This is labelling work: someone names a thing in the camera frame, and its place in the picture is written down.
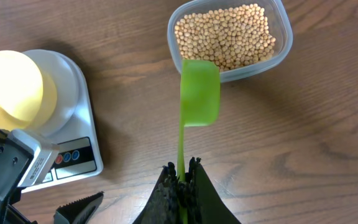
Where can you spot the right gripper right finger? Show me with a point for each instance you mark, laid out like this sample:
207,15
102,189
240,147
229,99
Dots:
203,203

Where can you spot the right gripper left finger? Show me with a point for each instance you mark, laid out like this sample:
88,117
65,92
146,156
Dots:
162,206

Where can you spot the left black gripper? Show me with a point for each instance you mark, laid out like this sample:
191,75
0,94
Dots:
17,151

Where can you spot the green plastic measuring scoop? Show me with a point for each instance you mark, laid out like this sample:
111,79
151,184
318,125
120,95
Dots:
199,106

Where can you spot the white digital kitchen scale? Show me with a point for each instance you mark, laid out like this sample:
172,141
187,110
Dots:
71,125

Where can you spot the yellow bowl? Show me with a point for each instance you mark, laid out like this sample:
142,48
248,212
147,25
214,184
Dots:
28,94

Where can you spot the clear container of soybeans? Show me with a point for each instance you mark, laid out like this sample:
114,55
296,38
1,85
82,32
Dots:
242,38

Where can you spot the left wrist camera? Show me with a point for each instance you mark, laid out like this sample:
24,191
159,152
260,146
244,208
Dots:
43,152

